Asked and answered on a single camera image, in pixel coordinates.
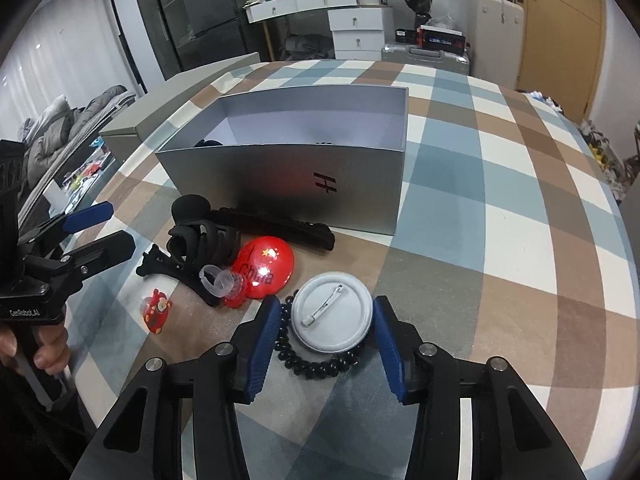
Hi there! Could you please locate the black bead bracelet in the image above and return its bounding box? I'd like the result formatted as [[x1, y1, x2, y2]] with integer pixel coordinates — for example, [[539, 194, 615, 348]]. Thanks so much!
[[273, 288, 364, 380]]

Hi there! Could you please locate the grey bag under desk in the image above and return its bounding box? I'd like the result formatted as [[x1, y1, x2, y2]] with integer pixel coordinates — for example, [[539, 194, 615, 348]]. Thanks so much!
[[281, 34, 335, 61]]

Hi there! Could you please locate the black refrigerator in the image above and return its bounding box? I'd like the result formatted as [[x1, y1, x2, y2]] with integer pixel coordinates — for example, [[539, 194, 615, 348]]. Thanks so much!
[[138, 0, 269, 78]]

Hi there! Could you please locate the wooden door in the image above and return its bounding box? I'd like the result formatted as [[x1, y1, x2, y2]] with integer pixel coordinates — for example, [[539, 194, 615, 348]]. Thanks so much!
[[518, 0, 605, 124]]

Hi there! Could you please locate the black red box on suitcase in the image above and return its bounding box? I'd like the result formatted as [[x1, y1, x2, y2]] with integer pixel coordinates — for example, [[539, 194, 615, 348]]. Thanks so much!
[[416, 25, 466, 55]]

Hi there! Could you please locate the white storage cabinet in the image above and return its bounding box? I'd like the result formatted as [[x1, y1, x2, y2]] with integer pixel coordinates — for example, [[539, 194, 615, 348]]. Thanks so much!
[[466, 0, 525, 89]]

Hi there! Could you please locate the bed with grey bedding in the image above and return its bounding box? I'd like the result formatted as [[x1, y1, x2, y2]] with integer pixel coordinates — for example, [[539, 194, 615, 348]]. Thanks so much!
[[18, 84, 137, 231]]

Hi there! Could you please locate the black fluffy hair tie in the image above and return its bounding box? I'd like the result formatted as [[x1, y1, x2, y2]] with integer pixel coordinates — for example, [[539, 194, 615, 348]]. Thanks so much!
[[170, 193, 213, 226]]

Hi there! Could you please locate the white curtain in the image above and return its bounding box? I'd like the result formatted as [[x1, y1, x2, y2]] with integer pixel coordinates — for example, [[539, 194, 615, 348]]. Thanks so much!
[[1, 0, 142, 140]]

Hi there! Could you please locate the silver aluminium suitcase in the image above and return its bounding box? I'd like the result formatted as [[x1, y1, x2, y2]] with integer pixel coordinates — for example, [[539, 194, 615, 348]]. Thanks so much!
[[381, 44, 471, 75]]

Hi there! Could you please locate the checkered blue brown tablecloth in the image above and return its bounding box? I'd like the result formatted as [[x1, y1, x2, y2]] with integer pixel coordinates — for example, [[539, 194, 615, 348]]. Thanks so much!
[[67, 61, 639, 479]]

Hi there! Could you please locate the grey box lid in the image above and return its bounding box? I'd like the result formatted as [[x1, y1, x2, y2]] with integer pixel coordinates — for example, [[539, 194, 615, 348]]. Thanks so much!
[[101, 52, 260, 162]]

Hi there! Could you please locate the person's left hand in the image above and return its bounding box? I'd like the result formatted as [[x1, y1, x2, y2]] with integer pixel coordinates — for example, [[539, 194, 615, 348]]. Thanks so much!
[[0, 323, 70, 376]]

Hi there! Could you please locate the black claw hair clip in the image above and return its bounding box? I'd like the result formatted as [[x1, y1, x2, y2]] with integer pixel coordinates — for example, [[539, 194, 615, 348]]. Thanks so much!
[[166, 220, 241, 273]]

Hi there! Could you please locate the silver grey open box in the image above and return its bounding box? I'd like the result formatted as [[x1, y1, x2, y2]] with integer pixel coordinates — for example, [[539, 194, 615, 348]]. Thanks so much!
[[156, 84, 409, 235]]

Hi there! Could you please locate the red China flag badge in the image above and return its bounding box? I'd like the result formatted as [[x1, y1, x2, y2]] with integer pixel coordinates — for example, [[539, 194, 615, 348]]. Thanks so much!
[[222, 236, 295, 308]]

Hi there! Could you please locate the clear plastic toy ring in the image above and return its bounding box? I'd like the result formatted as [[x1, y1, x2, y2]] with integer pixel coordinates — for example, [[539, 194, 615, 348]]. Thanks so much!
[[198, 263, 245, 302]]

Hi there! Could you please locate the white desk with drawers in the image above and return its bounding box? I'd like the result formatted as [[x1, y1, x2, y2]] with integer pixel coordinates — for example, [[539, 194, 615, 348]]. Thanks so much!
[[245, 0, 395, 61]]

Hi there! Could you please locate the white round pin badge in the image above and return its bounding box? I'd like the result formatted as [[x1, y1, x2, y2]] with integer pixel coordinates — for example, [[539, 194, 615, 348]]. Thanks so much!
[[291, 272, 373, 354]]

